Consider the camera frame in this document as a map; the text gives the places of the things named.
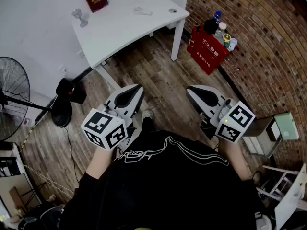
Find grey metal cabinet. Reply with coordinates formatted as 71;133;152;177
242;117;283;158

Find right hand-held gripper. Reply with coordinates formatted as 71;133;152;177
186;85;256;143

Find white round vent fan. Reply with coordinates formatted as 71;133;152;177
133;7;154;16

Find person's black printed shirt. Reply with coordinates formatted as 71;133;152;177
59;129;264;230

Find small grey lantern lamp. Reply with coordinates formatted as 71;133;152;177
71;8;89;28

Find person's grey shoe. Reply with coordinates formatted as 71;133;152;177
141;109;155;123

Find light blue cup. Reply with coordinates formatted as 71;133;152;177
228;37;238;52

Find red fire equipment box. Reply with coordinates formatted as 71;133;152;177
190;25;231;76

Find black floor cable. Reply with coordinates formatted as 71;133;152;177
62;126;80;184

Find black round stool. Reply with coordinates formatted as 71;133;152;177
18;205;66;230

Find person's right forearm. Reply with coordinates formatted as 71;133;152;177
217;137;252;182

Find person's left forearm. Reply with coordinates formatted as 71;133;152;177
85;145;115;180

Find black standing floor fan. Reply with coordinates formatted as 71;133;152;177
0;56;73;142

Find white board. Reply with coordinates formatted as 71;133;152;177
274;163;307;230

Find black metal rack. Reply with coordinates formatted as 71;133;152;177
0;156;24;178

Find clear bottle white cap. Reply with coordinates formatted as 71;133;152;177
213;22;227;39

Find black bottle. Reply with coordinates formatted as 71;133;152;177
203;19;219;35

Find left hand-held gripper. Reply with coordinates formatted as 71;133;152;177
81;84;145;152

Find beige framed board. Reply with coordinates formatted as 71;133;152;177
0;173;42;217

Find white ladder frame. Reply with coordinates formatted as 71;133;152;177
256;164;303;202

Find yellow black striped strip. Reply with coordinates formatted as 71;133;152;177
21;124;37;151

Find white table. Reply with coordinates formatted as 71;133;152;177
71;0;190;91

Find pale green box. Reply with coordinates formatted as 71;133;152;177
274;112;300;140

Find person's black trouser leg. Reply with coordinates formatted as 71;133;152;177
141;117;157;135

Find red fire extinguisher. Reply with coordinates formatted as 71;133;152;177
186;25;201;54

